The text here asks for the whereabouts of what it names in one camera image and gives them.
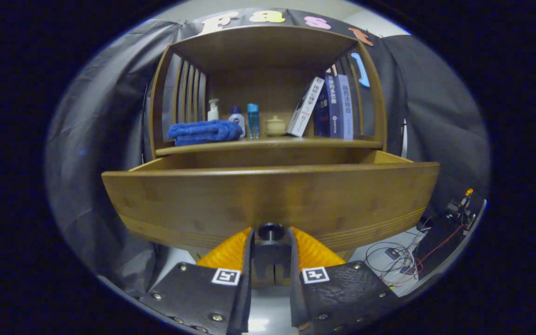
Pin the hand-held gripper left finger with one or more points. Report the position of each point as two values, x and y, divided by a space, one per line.
203 298

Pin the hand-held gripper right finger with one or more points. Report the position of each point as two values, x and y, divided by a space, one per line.
342 293

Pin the wooden drawer with black knob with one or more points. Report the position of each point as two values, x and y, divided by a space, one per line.
249 200

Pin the wooden cabinet door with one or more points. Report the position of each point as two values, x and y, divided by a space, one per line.
257 253
284 253

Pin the wooden countertop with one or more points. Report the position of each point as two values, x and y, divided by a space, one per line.
296 144

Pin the wooden cabinet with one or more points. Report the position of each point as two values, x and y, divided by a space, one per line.
258 88

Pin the small black adapter box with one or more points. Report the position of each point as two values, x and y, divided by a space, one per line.
392 253

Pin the black device with orange tip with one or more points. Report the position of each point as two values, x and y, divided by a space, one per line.
458 208

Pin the blue folded towel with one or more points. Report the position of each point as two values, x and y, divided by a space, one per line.
203 131

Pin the beige lidded tea cup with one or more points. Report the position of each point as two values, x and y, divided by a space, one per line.
276 126

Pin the clear blue bottle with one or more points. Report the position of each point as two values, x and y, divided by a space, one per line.
253 122

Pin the pale blue book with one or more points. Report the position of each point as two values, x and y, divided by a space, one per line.
346 109

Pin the white pump bottle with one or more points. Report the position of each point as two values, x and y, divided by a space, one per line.
212 114

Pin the white bottle with blue cap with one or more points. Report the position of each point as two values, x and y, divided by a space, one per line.
237 116

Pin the dark blue book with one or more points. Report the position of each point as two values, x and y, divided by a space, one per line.
333 107

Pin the white book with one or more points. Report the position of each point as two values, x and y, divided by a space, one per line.
306 107

